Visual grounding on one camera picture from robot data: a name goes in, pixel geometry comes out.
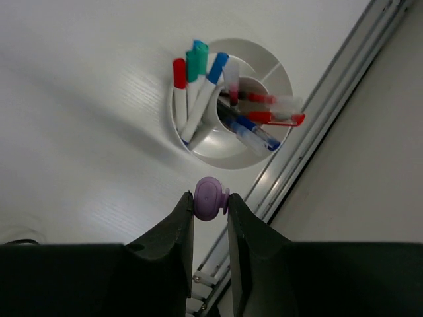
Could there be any purple highlighter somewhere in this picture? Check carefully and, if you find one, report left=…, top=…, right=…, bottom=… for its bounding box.
left=194, top=176, right=230, bottom=221

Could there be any red capped white marker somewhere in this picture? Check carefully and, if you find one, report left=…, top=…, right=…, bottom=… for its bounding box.
left=173, top=58, right=188, bottom=133

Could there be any blue ballpoint pen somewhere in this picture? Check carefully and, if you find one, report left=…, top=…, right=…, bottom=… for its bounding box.
left=217, top=100, right=281, bottom=155

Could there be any white round divided organizer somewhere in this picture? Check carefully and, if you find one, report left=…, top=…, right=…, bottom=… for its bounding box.
left=168, top=38, right=293, bottom=170

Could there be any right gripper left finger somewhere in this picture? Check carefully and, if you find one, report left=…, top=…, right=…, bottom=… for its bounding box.
left=1, top=192, right=194, bottom=316

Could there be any red gel pen clear cap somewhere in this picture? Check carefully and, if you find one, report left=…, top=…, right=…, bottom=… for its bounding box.
left=238, top=92, right=303, bottom=113

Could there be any red ballpoint pen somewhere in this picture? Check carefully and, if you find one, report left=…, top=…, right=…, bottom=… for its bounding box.
left=246, top=112, right=305, bottom=127

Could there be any blue capped white marker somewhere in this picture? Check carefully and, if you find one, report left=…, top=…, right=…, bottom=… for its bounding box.
left=180, top=52, right=229, bottom=145

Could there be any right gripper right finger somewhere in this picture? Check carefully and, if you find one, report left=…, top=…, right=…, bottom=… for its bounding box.
left=228, top=194, right=422, bottom=316

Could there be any teal capped white marker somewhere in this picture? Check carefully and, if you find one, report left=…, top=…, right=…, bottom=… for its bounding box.
left=186, top=49, right=208, bottom=115

